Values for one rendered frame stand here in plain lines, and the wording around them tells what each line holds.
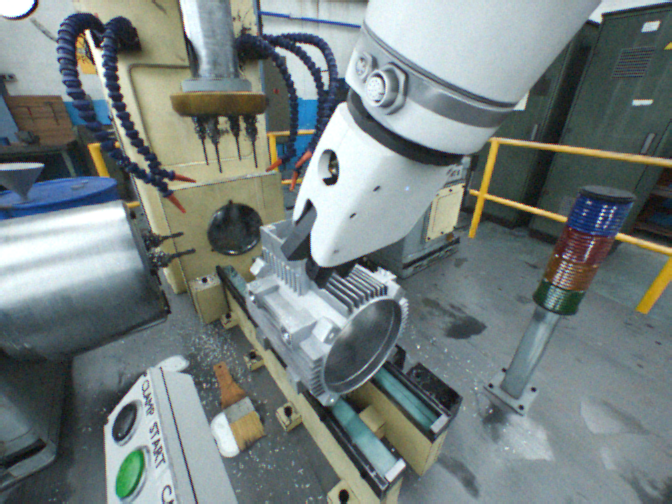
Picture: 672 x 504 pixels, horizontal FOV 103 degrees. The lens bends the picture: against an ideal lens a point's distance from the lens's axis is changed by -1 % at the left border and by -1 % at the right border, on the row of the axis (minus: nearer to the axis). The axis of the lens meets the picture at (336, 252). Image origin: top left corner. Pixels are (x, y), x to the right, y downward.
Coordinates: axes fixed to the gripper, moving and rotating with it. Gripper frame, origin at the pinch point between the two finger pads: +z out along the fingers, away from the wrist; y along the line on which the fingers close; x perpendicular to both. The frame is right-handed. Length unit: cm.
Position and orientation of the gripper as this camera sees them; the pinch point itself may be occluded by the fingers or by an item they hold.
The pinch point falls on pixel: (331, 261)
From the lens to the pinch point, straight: 27.3
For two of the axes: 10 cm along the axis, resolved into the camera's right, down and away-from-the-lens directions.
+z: -3.1, 5.7, 7.7
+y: 7.9, -3.0, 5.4
